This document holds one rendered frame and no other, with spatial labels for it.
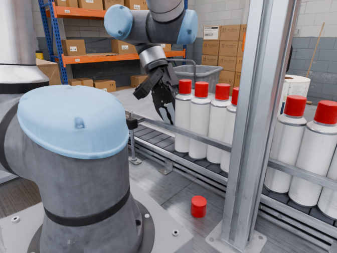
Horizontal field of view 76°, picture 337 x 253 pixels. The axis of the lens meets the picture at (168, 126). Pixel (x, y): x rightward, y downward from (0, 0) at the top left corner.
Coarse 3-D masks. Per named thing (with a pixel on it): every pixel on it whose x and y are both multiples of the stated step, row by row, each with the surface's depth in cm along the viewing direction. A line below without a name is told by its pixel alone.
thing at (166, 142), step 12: (144, 132) 76; (156, 132) 76; (156, 144) 67; (168, 144) 67; (180, 156) 61; (216, 168) 55; (264, 192) 46; (288, 204) 43; (312, 216) 40; (324, 216) 40
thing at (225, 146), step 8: (136, 112) 70; (152, 120) 64; (168, 128) 60; (176, 128) 58; (192, 136) 55; (200, 136) 53; (208, 144) 52; (216, 144) 50; (224, 144) 49; (272, 160) 43; (280, 168) 42; (288, 168) 40; (296, 168) 40; (296, 176) 40; (304, 176) 39; (312, 176) 38; (320, 176) 38; (320, 184) 37; (328, 184) 37; (336, 184) 36
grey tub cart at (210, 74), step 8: (176, 72) 266; (184, 72) 262; (192, 72) 338; (200, 72) 332; (208, 72) 263; (216, 72) 288; (192, 80) 263; (200, 80) 260; (208, 80) 277; (216, 80) 310; (192, 88) 267
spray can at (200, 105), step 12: (204, 84) 51; (204, 96) 53; (192, 108) 54; (204, 108) 53; (192, 120) 55; (204, 120) 54; (204, 132) 55; (192, 144) 57; (204, 144) 57; (192, 156) 59; (204, 156) 58
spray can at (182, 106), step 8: (184, 80) 56; (184, 88) 55; (176, 96) 57; (184, 96) 56; (192, 96) 57; (176, 104) 58; (184, 104) 56; (176, 112) 58; (184, 112) 57; (176, 120) 59; (184, 120) 58; (184, 128) 59; (176, 136) 61; (184, 136) 59; (176, 144) 62; (184, 144) 60; (184, 152) 61
